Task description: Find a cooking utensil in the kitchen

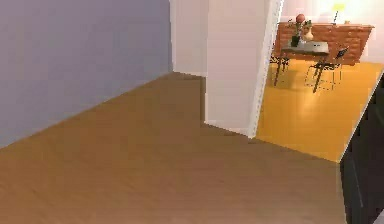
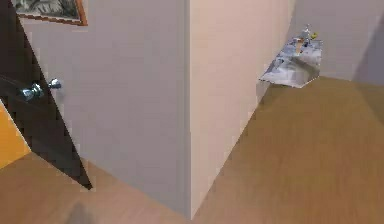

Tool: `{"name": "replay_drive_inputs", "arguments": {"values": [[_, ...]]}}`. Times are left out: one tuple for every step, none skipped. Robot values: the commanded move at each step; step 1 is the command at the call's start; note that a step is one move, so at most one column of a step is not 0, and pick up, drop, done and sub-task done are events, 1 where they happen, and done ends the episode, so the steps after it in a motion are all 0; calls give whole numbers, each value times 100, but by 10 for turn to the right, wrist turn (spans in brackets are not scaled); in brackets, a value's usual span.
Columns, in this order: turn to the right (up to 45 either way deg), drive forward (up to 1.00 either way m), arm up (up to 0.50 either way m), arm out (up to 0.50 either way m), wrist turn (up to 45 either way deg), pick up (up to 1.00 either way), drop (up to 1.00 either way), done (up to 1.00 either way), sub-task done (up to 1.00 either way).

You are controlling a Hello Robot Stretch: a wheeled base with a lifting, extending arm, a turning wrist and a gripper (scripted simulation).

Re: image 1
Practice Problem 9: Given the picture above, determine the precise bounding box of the dark dining table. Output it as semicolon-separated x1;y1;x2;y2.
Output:
273;41;330;94

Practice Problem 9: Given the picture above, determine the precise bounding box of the black metal chair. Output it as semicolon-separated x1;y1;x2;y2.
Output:
269;42;290;74
304;46;350;92

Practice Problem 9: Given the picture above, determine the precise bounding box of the grey laptop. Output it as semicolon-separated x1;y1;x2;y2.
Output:
301;41;329;54

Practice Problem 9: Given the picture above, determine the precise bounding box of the yellow table lamp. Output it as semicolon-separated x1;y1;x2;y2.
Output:
330;3;347;25

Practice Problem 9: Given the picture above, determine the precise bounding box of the house plant in black pot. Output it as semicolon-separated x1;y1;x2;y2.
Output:
288;19;313;48

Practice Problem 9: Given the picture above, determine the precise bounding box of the beige vase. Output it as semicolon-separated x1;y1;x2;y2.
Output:
303;27;315;42

